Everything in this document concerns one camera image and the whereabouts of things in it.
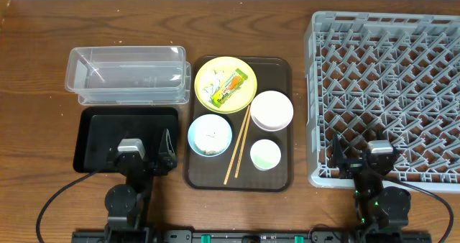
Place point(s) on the grey plastic dishwasher rack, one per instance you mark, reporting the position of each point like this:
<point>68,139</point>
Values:
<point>392,73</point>

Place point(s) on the left wooden chopstick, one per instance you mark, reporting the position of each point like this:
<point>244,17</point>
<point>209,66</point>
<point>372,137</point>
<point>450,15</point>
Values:
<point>236,146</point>

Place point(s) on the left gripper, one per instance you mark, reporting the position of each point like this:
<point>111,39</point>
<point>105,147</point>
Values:
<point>167,159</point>

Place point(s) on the pile of cooked rice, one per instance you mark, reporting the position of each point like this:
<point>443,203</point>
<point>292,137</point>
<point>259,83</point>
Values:
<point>209,139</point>

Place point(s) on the wooden chopstick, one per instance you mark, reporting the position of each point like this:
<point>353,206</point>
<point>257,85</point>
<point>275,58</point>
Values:
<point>243,141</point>
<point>236,146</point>

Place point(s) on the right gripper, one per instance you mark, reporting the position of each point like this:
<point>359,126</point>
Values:
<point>358,164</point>

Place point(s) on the dark brown serving tray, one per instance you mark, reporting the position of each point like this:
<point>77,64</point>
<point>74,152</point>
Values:
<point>223,172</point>

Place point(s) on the right wooden chopstick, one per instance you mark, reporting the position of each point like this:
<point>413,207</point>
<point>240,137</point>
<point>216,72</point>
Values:
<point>243,141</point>

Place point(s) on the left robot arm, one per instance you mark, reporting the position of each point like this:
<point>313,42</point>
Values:
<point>127,204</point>

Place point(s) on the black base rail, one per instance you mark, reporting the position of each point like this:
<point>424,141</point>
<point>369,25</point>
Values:
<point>185,236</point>

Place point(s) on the green snack wrapper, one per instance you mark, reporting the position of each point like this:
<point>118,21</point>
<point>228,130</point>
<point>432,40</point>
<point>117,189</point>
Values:
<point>233,83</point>

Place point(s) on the light blue bowl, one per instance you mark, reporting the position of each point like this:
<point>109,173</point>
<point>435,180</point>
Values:
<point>209,119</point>

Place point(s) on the black plastic tray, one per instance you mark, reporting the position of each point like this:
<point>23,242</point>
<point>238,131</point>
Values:
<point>102,128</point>

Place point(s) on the small white green cup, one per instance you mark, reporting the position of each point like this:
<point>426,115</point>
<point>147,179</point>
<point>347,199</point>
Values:
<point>265,154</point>

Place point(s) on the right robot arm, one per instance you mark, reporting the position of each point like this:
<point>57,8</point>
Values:
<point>383,211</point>

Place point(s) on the yellow plastic plate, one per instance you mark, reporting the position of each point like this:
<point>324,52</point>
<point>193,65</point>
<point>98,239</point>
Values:
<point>239,99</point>

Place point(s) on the pink white bowl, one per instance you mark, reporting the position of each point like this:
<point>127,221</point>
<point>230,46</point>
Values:
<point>271,111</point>

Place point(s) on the clear plastic bin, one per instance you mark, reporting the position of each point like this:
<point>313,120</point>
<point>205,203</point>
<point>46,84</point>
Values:
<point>129,75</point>

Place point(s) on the white tissue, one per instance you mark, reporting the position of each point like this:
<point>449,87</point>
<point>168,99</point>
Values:
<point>214,83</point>

